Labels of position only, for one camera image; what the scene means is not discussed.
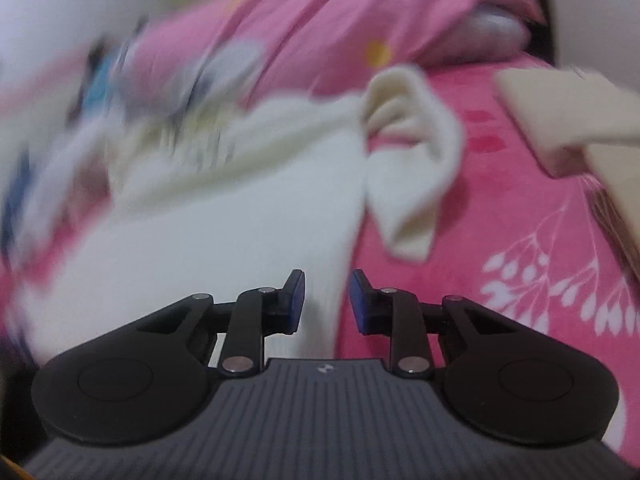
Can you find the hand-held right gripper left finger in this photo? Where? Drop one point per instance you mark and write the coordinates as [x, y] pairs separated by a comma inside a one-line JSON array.
[[295, 305]]

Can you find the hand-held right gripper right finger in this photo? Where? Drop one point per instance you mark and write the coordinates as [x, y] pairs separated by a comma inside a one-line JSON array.
[[357, 305]]

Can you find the cream sweater with deer embroidery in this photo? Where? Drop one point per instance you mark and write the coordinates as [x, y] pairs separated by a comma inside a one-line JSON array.
[[240, 220]]

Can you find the folded light beige garment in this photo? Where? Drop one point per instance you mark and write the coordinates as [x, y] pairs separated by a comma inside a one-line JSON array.
[[555, 115]]

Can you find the pink patterned quilt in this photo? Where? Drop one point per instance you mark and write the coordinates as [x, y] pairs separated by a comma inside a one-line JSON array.
[[320, 25]]

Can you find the folded tan garment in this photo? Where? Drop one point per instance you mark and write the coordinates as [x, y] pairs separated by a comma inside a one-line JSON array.
[[617, 195]]

